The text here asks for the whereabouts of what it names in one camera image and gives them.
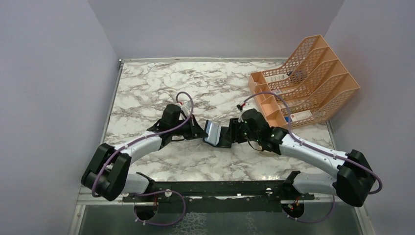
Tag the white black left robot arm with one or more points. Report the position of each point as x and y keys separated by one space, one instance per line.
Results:
x=107 y=174

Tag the orange mesh file organizer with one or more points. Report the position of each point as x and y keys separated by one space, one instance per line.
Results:
x=312 y=78

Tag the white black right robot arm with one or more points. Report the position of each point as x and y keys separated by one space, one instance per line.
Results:
x=346 y=175

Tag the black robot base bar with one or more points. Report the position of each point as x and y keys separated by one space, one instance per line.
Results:
x=216 y=196

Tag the black leather card holder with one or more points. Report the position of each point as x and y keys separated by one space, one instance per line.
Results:
x=213 y=131

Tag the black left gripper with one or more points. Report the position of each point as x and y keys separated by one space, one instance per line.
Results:
x=196 y=131

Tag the white card box in organizer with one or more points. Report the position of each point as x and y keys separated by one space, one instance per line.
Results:
x=299 y=116

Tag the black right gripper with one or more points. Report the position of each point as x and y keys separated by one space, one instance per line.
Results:
x=235 y=124

